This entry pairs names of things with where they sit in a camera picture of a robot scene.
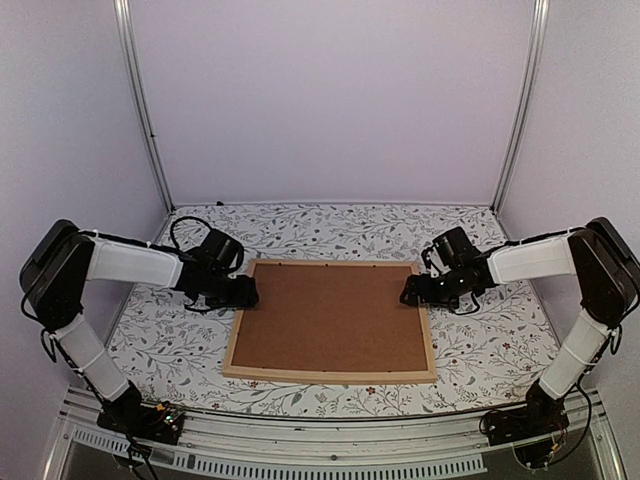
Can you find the floral patterned table mat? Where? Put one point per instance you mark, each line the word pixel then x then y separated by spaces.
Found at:
pixel 483 360

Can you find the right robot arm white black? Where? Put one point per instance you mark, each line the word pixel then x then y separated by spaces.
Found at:
pixel 603 265

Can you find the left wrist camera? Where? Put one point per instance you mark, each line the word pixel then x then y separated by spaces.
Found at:
pixel 221 253

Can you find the right aluminium corner post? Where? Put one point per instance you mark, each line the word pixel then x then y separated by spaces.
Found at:
pixel 531 70

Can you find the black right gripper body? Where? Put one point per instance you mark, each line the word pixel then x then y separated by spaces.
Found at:
pixel 446 293

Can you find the light wooden picture frame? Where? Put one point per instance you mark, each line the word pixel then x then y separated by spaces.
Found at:
pixel 325 376

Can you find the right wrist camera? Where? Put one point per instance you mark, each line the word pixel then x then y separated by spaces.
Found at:
pixel 453 248

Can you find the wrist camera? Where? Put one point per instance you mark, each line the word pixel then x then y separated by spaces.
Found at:
pixel 221 253
pixel 453 248

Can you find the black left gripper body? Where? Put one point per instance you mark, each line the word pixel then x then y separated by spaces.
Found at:
pixel 219 293

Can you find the aluminium front rail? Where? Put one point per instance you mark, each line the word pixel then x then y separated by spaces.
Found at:
pixel 215 445

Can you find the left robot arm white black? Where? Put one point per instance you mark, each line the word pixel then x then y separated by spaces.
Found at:
pixel 62 274

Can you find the aluminium corner post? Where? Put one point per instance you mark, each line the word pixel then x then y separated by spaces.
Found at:
pixel 128 45
pixel 531 70

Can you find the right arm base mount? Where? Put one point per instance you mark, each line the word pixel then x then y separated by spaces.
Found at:
pixel 541 415

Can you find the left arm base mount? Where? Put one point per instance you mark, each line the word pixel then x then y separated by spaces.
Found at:
pixel 162 422

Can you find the brown backing board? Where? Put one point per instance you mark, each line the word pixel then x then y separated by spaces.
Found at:
pixel 330 320

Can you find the left aluminium corner post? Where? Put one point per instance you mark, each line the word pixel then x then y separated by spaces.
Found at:
pixel 128 45

